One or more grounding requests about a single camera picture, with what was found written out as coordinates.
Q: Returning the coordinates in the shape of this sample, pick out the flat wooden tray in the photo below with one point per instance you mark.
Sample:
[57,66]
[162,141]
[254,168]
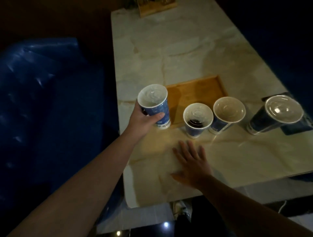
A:
[195,95]

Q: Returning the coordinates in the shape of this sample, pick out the dark blue lidded cup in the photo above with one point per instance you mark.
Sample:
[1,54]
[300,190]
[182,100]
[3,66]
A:
[276,114]

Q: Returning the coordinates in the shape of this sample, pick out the wooden box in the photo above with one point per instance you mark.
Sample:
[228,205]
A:
[156,7]

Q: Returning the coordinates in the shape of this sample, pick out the person's right hand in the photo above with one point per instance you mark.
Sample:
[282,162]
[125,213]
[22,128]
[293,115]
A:
[195,168]

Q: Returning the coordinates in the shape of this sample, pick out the blue cup with dark drink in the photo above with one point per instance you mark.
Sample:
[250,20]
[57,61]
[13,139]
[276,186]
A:
[196,127]

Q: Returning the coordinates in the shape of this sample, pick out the person's right little finger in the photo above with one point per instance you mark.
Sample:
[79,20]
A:
[204,154]

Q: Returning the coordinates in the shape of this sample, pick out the person's dark trouser leg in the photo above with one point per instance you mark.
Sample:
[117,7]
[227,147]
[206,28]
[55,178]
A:
[200,224]

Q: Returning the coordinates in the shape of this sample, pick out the empty blue paper cup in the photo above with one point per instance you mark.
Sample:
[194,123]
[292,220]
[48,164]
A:
[227,114]

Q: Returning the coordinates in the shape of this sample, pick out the person's left hand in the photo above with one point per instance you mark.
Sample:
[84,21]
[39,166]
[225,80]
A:
[139,123]

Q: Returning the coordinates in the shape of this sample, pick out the blue leather sofa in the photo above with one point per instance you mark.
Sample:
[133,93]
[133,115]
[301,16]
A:
[49,109]

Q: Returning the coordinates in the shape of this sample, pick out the person's right middle finger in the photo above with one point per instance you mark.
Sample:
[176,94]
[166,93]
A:
[186,151]

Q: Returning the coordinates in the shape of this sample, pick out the white shoe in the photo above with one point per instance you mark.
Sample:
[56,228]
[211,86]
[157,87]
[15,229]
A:
[181,208]

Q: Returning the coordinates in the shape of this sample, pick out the person's left forearm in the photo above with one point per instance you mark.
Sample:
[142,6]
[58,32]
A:
[80,185]

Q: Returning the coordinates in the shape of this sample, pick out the dark blue sofa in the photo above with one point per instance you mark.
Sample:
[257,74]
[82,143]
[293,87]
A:
[281,44]

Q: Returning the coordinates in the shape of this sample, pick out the person's right thumb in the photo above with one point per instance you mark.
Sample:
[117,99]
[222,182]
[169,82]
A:
[178,177]

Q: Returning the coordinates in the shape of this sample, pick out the person's right forearm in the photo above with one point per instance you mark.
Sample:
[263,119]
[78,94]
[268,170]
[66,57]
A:
[244,210]

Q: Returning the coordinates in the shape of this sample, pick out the blue lidded paper cup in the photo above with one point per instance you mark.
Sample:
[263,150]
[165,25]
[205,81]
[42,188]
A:
[157,107]

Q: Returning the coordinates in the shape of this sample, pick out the person's left thumb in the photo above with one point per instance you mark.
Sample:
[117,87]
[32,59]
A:
[156,118]

